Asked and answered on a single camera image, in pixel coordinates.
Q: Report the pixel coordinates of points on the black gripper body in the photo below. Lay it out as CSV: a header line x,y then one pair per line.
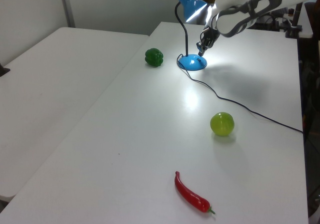
x,y
210,35

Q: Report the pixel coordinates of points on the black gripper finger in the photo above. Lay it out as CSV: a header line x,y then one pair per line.
x,y
201,49
209,45

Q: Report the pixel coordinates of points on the blue desk lamp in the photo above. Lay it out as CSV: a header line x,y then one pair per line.
x,y
191,63

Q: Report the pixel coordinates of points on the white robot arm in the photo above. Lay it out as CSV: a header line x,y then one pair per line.
x,y
232,22

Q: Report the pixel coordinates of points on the green bell pepper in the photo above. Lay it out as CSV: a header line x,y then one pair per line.
x,y
154,57

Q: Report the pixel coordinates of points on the black control box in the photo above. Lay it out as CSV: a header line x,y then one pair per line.
x,y
271,22

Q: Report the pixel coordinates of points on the lime green apple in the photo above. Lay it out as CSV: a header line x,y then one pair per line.
x,y
222,124

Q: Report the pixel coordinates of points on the red emergency stop button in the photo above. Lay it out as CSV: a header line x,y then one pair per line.
x,y
291,12

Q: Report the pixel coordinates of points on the brown chair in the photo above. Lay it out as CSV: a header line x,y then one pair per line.
x,y
313,17

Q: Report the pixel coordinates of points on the red chili pepper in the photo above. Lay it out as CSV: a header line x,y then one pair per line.
x,y
190,196

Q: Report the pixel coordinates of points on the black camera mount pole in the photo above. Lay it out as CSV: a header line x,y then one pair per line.
x,y
296,14

